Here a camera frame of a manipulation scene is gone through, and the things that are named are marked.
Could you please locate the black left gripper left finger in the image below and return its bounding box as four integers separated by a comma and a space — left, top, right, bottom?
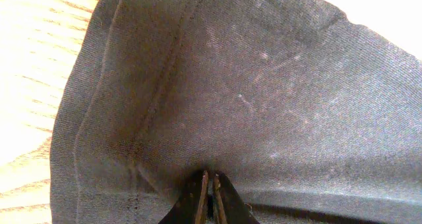
158, 170, 208, 224

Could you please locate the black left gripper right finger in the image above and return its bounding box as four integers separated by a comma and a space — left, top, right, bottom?
212, 173, 259, 224

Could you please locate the black t-shirt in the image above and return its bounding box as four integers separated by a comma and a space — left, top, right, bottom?
50, 0, 421, 223

